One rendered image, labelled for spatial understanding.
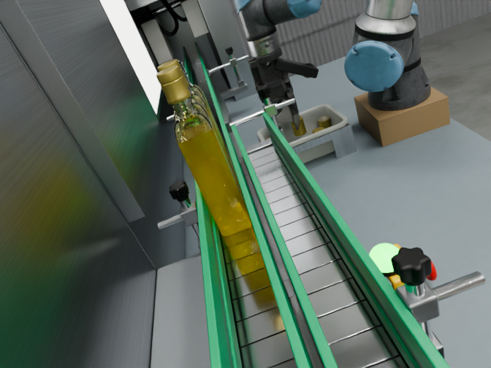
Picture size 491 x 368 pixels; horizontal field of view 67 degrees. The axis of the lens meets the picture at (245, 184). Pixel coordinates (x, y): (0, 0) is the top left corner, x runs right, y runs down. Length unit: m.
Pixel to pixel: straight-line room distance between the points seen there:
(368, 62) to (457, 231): 0.36
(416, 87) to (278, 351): 0.74
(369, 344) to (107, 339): 0.28
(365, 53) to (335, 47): 3.40
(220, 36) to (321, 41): 2.58
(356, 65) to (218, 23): 0.93
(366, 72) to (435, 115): 0.27
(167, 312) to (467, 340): 0.40
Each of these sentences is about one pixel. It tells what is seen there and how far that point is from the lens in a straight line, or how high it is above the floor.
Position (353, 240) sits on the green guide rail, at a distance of 0.42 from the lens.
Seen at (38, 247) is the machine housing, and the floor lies 1.10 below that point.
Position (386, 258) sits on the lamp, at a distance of 0.56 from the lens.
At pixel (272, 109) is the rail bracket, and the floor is 0.96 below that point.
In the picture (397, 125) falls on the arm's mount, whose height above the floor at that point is 0.80.
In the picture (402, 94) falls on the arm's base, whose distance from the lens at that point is 1.00.
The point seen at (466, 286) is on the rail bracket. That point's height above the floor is 0.96.
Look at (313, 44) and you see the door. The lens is 4.15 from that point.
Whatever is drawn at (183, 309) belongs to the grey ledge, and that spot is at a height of 0.88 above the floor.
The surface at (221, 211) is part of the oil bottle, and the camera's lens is 0.61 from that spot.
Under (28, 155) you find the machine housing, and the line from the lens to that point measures 0.44.
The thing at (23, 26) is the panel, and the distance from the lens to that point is 0.54.
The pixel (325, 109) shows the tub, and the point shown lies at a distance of 1.11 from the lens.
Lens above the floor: 1.25
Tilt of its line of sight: 29 degrees down
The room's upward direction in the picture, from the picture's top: 22 degrees counter-clockwise
